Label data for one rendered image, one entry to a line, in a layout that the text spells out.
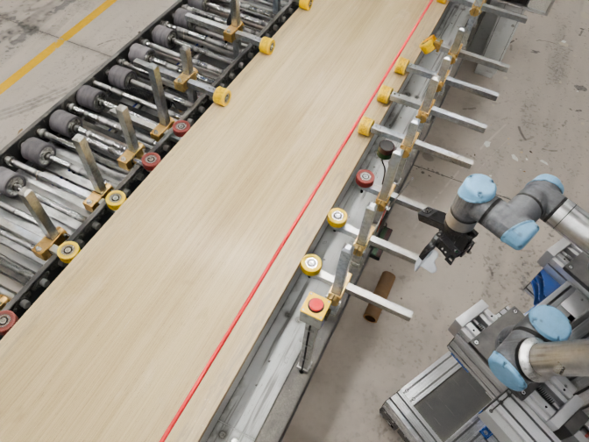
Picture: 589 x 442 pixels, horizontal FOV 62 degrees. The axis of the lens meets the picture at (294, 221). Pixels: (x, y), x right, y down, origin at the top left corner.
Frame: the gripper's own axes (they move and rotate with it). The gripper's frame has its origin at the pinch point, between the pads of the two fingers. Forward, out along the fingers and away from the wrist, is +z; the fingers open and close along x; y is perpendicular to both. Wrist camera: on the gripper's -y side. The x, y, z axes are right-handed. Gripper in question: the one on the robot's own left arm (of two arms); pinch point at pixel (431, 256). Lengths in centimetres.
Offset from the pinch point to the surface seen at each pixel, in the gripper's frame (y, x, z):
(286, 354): -19, -35, 70
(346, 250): -21.5, -11.8, 14.9
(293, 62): -137, 50, 42
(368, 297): -13.1, -2.5, 45.7
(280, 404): -3, -49, 62
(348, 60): -123, 76, 42
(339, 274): -21.3, -12.3, 30.6
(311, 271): -32, -15, 41
